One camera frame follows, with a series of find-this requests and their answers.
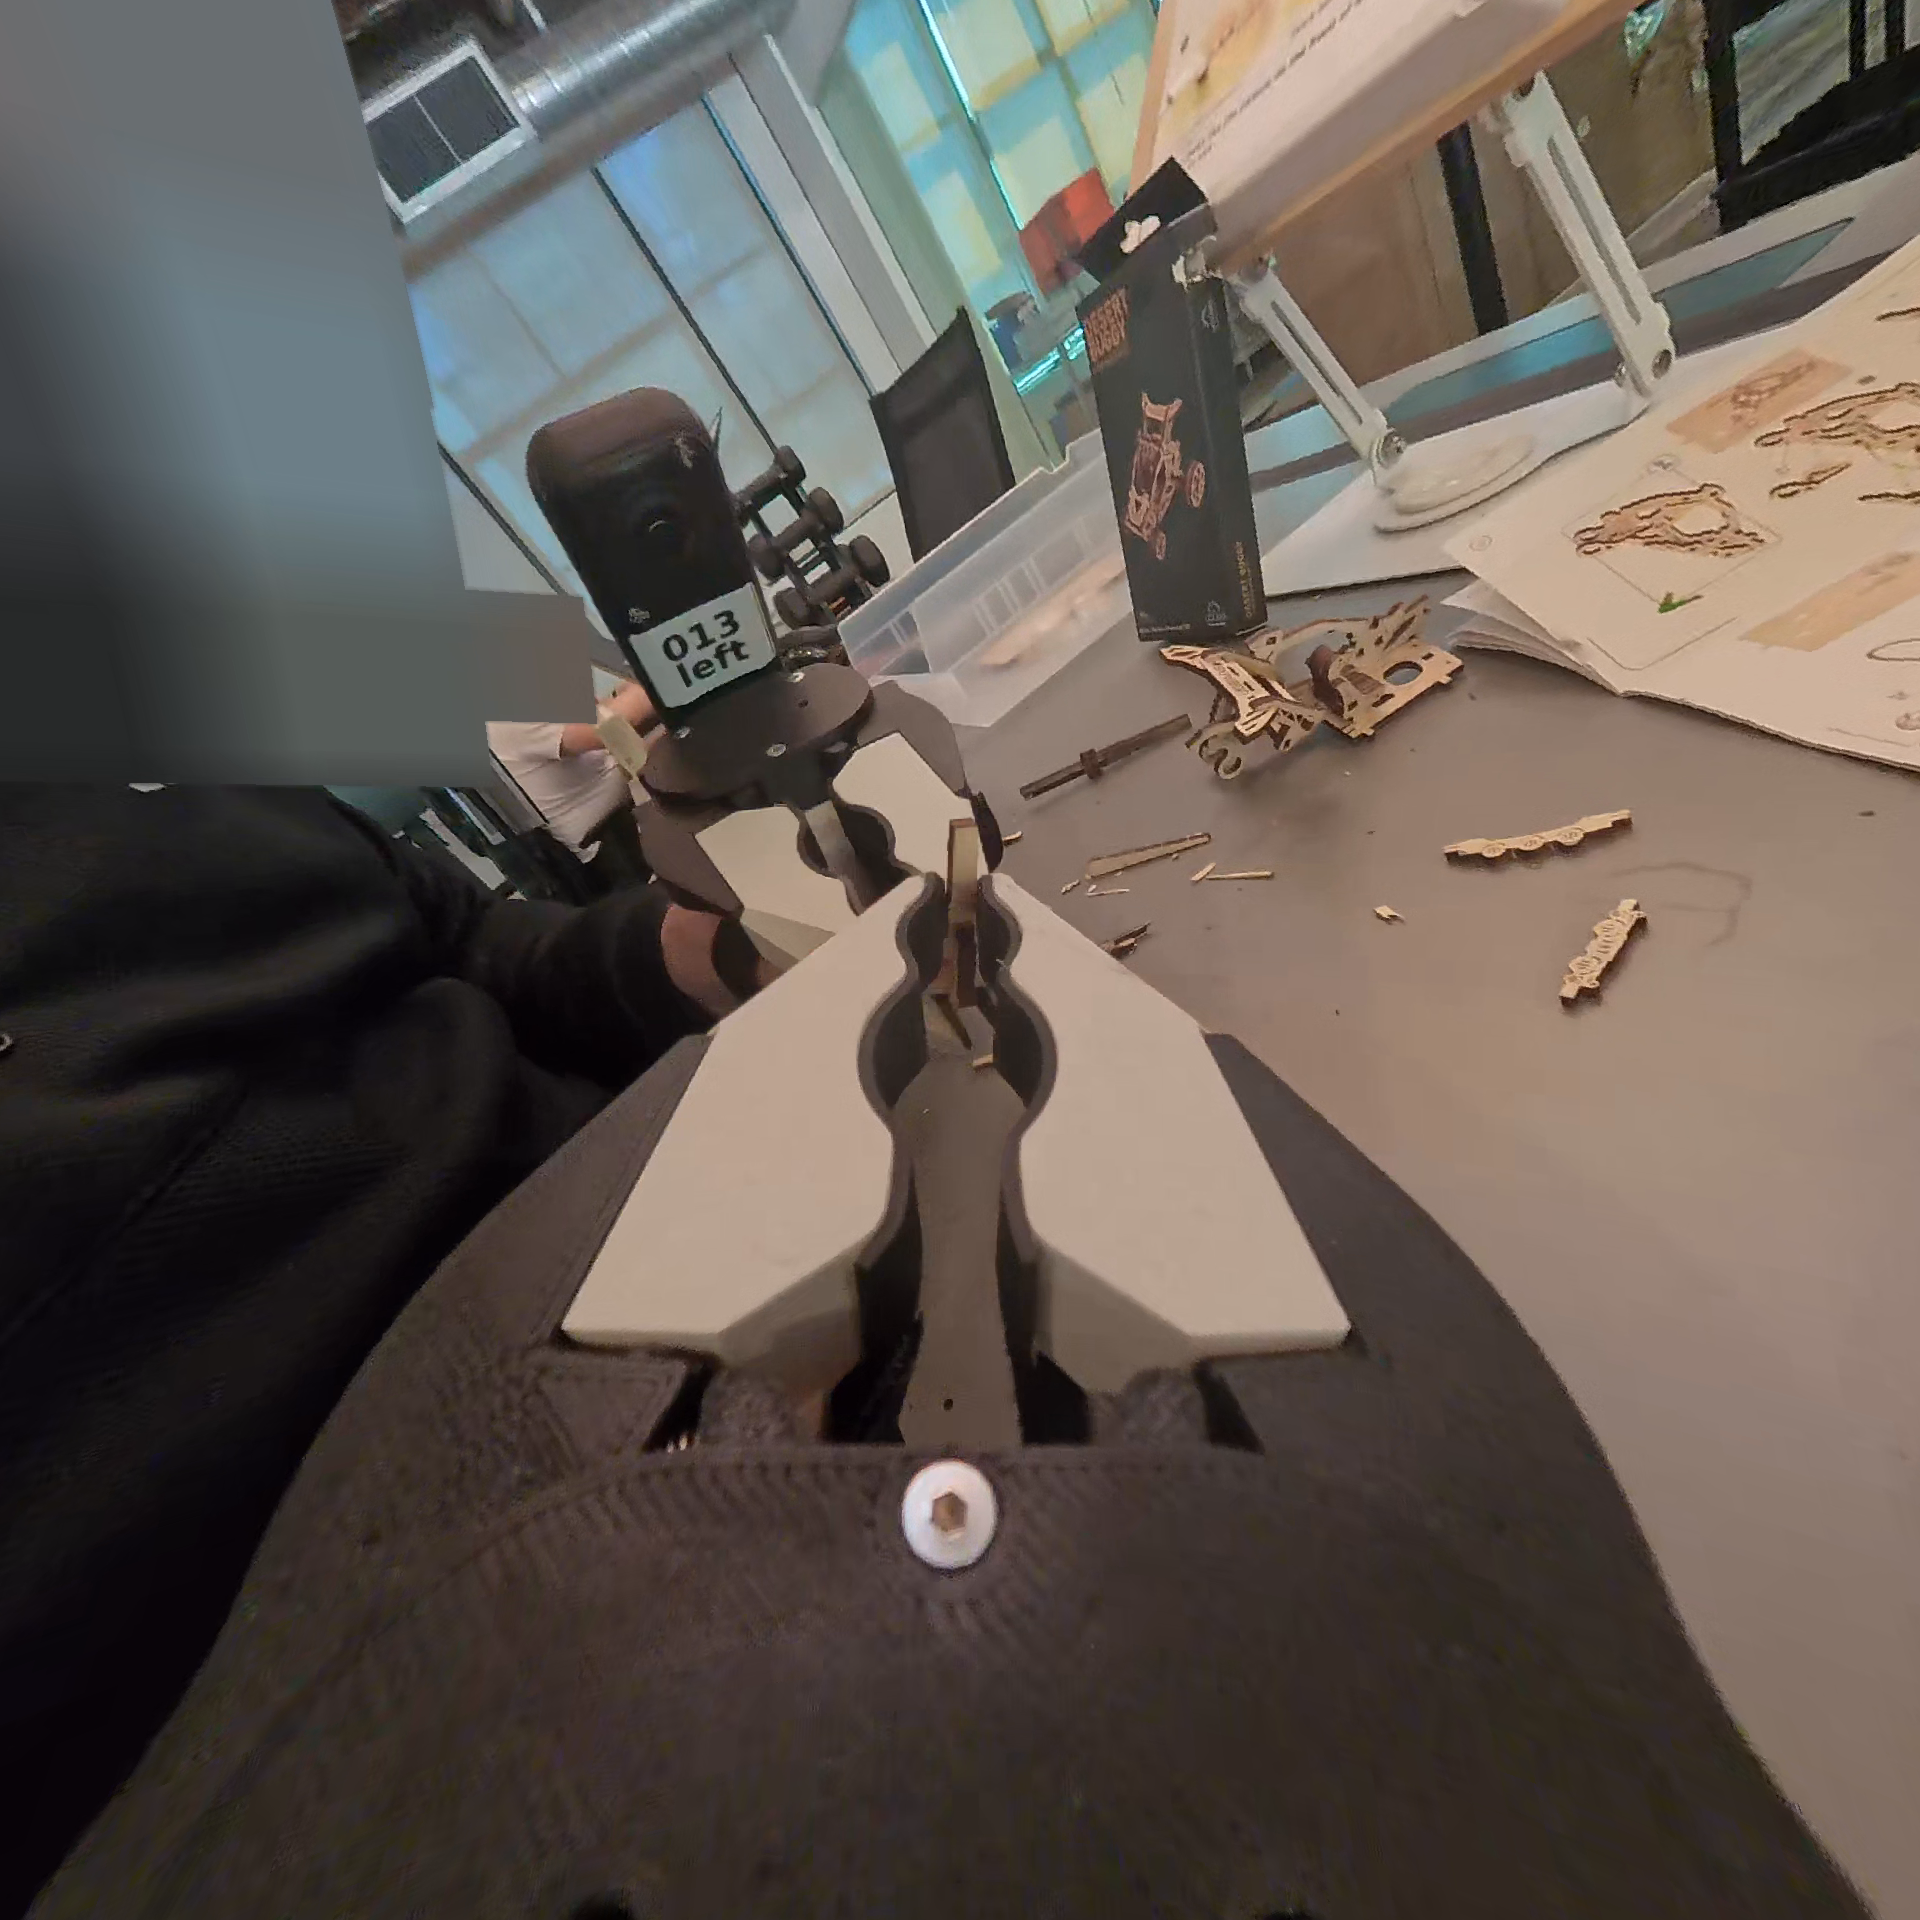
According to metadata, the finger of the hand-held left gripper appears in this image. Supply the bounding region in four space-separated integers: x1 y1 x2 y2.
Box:
694 806 875 965
829 732 1007 888

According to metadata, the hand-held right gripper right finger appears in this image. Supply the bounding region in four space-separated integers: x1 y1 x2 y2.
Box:
975 872 1355 1434

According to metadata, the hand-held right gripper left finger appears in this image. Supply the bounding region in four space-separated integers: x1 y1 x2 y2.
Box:
560 872 943 1434

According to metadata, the wooden cross-shaped part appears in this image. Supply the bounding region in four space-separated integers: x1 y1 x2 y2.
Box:
927 816 1002 1069

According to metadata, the person's left forearm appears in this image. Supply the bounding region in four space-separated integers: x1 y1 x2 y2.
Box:
321 786 705 1082

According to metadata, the wooden buggy model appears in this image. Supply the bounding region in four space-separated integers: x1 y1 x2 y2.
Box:
1158 596 1465 783

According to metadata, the dark model kit box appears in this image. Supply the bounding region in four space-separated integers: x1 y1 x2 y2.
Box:
1073 157 1269 645

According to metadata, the person's left hand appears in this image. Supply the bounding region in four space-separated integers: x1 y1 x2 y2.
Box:
656 895 784 1000

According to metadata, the black dumbbell rack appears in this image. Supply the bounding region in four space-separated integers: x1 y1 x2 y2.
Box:
735 447 893 632

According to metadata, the dark wooden gear axle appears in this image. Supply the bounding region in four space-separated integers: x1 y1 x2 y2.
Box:
1019 716 1194 800

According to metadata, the black office chair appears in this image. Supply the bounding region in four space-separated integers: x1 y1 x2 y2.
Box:
871 306 1022 565

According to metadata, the engraved wooden part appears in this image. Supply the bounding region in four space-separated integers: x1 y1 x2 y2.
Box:
1557 895 1647 1007

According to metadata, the long notched wooden part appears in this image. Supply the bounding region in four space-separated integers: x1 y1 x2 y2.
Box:
1442 810 1633 867

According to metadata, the white mat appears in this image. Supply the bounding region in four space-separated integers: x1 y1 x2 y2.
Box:
1257 435 1629 596

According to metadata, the board on stand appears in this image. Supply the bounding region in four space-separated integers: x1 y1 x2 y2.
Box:
1126 0 1642 256

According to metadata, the open instruction booklet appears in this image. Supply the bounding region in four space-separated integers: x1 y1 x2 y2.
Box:
1442 270 1920 774

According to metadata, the silver ventilation duct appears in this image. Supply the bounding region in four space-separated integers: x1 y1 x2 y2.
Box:
359 0 841 212

